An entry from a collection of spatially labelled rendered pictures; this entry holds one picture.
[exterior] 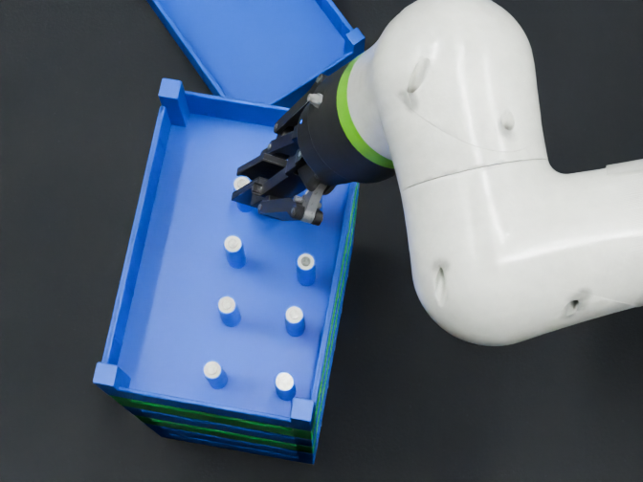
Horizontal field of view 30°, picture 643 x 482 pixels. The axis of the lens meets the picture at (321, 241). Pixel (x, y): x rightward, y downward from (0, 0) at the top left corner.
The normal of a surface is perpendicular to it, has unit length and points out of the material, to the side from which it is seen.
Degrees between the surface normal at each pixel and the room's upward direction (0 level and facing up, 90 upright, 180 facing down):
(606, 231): 11
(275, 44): 0
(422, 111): 42
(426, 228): 55
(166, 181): 0
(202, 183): 0
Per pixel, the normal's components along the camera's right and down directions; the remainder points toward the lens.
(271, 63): 0.00, -0.25
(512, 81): 0.57, -0.07
